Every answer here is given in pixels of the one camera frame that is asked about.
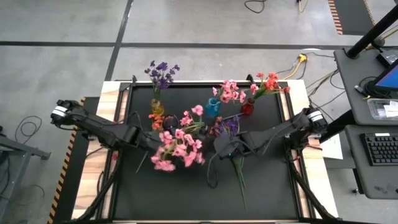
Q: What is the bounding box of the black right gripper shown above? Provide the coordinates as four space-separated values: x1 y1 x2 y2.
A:
214 132 254 159

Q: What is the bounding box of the purple artificial flower bunch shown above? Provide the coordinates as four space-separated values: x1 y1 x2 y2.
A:
144 60 181 108
222 115 249 210

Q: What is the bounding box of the pink artificial flower bunch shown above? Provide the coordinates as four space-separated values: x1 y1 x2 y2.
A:
179 105 206 135
135 129 206 174
212 80 247 108

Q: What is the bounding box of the yellow glass vase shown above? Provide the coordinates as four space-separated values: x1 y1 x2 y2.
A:
150 98 165 116

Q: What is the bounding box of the blue glass vase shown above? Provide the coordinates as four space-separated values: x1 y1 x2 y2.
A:
205 97 222 118

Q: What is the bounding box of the red glass vase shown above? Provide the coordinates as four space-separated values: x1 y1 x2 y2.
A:
241 98 256 116

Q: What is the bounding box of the black table mat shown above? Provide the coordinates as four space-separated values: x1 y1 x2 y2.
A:
113 81 300 221

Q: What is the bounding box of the black hazard-striped floor mat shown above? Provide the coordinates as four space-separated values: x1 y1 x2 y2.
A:
327 0 377 35
46 96 101 224

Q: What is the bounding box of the white paper sheet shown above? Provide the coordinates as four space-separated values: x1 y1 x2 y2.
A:
319 133 345 161

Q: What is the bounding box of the grey metal stand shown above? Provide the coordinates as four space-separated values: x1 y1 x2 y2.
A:
0 126 51 218

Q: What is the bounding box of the grey side desk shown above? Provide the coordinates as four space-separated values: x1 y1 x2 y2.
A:
344 124 398 200
333 46 398 126

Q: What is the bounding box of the black keyboard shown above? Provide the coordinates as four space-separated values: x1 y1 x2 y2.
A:
359 132 398 167

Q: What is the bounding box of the clear plastic box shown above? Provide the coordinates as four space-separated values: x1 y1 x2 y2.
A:
366 98 398 121

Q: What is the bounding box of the monitor with blue screen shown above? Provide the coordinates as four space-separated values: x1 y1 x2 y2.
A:
372 58 398 93

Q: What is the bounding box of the black power adapter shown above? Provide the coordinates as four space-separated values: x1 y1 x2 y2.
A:
375 49 398 68

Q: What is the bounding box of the thick black pole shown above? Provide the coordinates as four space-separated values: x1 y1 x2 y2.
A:
346 3 398 60

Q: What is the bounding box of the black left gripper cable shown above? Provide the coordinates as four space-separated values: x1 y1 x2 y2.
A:
162 114 180 132

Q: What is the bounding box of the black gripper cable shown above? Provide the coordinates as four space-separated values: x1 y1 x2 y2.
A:
206 151 220 190
162 114 180 132

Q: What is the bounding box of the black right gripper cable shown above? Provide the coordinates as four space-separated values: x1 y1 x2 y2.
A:
206 151 220 190

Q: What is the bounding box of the black aluminium rig frame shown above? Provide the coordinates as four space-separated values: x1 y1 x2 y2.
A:
70 74 343 224

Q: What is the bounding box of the black floor cable loop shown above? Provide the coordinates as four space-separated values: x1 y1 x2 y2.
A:
14 115 43 146
243 0 267 14

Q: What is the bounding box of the yellow plug with cable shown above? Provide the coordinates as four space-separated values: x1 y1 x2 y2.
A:
290 53 309 80

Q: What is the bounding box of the black cable coil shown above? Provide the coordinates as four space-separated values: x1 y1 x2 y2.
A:
358 75 379 100

